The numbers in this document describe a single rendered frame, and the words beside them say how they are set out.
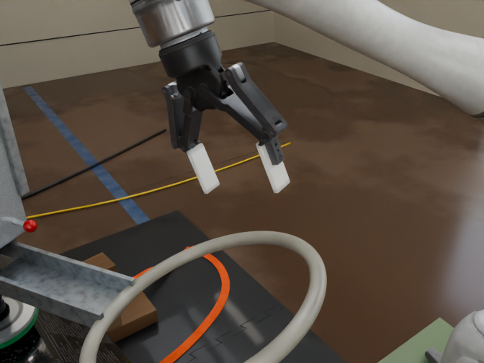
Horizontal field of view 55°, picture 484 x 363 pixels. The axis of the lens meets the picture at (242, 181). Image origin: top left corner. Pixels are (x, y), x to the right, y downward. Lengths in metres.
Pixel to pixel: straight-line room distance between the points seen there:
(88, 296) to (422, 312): 1.96
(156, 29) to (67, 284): 0.76
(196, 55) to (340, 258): 2.46
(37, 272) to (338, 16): 0.97
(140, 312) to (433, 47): 2.08
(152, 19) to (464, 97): 0.40
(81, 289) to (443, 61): 0.89
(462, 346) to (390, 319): 1.56
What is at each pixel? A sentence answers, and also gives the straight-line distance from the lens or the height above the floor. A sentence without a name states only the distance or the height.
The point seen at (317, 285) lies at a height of 1.28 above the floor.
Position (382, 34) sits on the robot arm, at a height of 1.71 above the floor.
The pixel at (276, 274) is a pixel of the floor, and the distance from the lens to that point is 2.79.
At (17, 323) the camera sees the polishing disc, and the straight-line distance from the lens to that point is 1.43.
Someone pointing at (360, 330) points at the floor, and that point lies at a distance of 2.54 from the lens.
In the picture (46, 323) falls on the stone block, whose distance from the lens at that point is 1.54.
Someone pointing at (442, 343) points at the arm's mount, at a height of 0.86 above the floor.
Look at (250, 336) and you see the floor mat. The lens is 2.43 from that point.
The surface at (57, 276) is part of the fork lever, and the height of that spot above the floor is 1.08.
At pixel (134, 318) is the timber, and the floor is 0.10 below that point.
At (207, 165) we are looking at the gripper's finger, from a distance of 0.69.
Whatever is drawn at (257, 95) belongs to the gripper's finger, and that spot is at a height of 1.64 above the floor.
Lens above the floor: 1.83
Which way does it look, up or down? 30 degrees down
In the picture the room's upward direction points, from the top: straight up
